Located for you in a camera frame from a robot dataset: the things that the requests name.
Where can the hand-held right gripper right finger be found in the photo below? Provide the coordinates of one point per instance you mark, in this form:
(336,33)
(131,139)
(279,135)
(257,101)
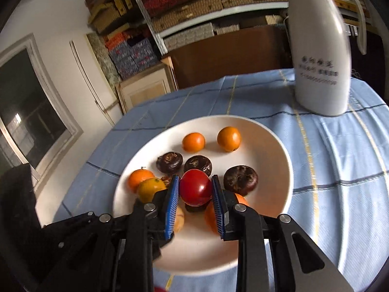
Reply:
(219,213)

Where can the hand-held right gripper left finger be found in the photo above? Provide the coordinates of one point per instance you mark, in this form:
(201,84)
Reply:
(171,206)

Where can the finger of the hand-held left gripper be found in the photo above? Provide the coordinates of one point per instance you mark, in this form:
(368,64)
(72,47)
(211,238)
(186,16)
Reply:
(70,228)
(162,248)

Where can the large orange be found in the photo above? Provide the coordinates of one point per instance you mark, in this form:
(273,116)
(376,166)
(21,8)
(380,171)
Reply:
(211,219)

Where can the small orange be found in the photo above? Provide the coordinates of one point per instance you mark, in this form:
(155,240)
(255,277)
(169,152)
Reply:
(229,139)
(193,142)
(241,200)
(138,179)

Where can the yellowish orange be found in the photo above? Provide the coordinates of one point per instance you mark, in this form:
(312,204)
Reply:
(149,190)

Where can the red plum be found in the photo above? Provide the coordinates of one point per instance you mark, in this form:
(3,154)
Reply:
(159,289)
(196,187)

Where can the large water chestnut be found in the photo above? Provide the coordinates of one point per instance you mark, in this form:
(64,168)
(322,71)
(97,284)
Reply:
(240,180)

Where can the white plate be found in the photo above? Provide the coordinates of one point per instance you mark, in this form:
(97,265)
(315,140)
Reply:
(267,158)

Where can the water chestnut with sprout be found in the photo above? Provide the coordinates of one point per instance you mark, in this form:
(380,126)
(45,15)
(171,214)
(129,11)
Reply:
(169,161)

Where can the dark white framed window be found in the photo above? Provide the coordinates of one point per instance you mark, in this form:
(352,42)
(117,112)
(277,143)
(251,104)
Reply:
(30,112)

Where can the blue checked tablecloth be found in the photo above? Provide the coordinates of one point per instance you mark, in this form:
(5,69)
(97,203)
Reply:
(334,188)

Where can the wooden framed panel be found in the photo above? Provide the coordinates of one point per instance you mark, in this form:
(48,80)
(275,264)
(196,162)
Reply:
(142,88)

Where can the white door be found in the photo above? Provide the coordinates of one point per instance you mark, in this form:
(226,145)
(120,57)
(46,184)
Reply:
(88,82)

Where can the brown wooden cabinet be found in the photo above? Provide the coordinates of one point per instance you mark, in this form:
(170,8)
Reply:
(228,57)

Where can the stack of patterned boxes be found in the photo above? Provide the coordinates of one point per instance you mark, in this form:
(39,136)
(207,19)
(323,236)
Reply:
(133,54)

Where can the green patterned board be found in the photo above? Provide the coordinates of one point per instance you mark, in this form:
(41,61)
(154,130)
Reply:
(101,57)

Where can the white metal shelf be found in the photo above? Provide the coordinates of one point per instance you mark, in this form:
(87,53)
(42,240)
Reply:
(155,36)

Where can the white thermos jug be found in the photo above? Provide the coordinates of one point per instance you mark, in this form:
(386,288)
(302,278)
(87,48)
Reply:
(319,51)

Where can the shelf with woven boxes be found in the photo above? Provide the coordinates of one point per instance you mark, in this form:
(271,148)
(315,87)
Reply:
(188,15)

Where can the stack of flat boxes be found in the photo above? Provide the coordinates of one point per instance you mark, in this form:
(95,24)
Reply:
(346,6)

